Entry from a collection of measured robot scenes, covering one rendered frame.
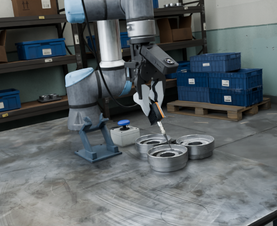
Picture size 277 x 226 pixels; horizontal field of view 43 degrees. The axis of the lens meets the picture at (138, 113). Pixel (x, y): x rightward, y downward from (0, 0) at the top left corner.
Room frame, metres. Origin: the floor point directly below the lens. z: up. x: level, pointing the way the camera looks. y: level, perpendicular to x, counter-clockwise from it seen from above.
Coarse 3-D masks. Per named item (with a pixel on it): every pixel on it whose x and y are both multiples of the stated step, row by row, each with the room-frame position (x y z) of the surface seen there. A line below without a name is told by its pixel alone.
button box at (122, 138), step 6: (126, 126) 1.16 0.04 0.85; (114, 132) 1.11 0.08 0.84; (120, 132) 1.09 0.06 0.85; (126, 132) 1.09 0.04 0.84; (132, 132) 1.10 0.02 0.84; (138, 132) 1.11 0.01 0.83; (114, 138) 1.12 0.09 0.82; (120, 138) 1.08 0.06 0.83; (126, 138) 1.09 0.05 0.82; (132, 138) 1.10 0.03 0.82; (120, 144) 1.09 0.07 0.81; (126, 144) 1.09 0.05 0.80
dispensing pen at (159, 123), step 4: (152, 104) 0.95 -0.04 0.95; (156, 104) 0.95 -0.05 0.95; (152, 108) 0.95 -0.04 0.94; (156, 108) 0.95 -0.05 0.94; (152, 112) 0.95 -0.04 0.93; (156, 112) 0.94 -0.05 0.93; (148, 116) 0.97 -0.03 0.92; (152, 116) 0.95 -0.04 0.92; (156, 116) 0.93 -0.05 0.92; (160, 116) 0.94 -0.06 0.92; (152, 120) 0.95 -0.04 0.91; (156, 120) 0.93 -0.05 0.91; (152, 124) 0.95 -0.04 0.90; (160, 124) 0.94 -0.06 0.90; (160, 128) 0.93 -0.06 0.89; (164, 132) 0.93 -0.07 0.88; (164, 136) 0.92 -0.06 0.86
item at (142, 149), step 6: (138, 138) 1.02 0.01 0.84; (144, 138) 1.04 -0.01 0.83; (150, 138) 1.04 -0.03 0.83; (156, 138) 1.04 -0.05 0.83; (162, 138) 1.03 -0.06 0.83; (168, 138) 1.01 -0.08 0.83; (138, 144) 0.96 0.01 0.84; (144, 144) 0.95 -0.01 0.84; (150, 144) 0.94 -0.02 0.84; (156, 144) 0.94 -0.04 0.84; (162, 144) 0.95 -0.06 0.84; (138, 150) 0.97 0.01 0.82; (144, 150) 0.95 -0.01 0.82; (144, 156) 0.96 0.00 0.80
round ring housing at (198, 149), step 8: (184, 136) 0.99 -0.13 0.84; (192, 136) 0.99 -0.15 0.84; (200, 136) 0.99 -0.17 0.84; (208, 136) 0.97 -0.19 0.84; (192, 144) 0.96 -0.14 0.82; (200, 144) 0.95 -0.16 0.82; (208, 144) 0.90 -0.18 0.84; (192, 152) 0.89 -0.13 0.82; (200, 152) 0.89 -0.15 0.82; (208, 152) 0.90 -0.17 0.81
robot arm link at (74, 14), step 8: (64, 0) 1.04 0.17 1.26; (72, 0) 1.01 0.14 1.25; (80, 0) 1.01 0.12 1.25; (88, 0) 1.02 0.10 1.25; (96, 0) 1.02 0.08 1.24; (104, 0) 1.02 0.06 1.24; (72, 8) 1.00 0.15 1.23; (80, 8) 1.01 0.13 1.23; (88, 8) 1.01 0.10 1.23; (96, 8) 1.02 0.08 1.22; (104, 8) 1.02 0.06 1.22; (72, 16) 1.01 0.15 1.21; (80, 16) 1.01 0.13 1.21; (88, 16) 1.02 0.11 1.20; (96, 16) 1.03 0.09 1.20; (104, 16) 1.03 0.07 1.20
